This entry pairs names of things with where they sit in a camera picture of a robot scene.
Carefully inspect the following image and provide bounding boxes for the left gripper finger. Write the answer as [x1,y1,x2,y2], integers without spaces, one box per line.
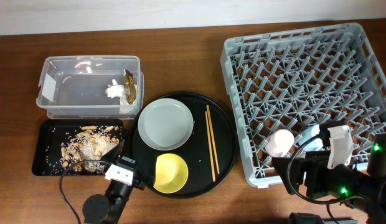
[101,139,125,163]
[143,158,158,185]

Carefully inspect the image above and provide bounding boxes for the yellow bowl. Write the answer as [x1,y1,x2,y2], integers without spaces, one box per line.
[153,153,189,194]

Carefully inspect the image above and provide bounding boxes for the food scraps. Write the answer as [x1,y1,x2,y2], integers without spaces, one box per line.
[42,125,122,175]

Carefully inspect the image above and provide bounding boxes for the blue cup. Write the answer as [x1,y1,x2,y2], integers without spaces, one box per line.
[298,124,323,152]

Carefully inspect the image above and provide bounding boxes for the pink cup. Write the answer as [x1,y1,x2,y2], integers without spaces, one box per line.
[265,129,294,157]

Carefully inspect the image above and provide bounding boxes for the grey plate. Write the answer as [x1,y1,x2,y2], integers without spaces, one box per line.
[138,98,194,151]

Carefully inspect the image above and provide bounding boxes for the white napkin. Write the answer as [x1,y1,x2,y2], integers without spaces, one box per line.
[105,79,134,114]

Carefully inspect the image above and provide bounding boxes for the gold snack wrapper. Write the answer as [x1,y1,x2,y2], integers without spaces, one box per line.
[125,69,136,105]

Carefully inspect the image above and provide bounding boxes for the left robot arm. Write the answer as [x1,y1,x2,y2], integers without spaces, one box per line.
[82,140,154,223]

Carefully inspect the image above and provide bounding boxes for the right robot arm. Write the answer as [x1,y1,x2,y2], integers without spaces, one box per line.
[273,134,386,223]

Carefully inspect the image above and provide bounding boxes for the grey dishwasher rack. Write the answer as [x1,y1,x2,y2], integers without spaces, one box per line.
[220,23,386,189]

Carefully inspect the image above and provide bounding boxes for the black object bottom edge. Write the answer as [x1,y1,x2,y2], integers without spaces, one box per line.
[288,213,324,224]

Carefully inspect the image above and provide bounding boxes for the black rectangular tray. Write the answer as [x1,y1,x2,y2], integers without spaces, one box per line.
[32,119,124,176]

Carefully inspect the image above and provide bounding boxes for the round black tray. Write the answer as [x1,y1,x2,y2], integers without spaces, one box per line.
[126,92,239,199]

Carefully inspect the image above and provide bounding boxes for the clear plastic bin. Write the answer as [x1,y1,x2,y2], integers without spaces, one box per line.
[36,55,144,119]

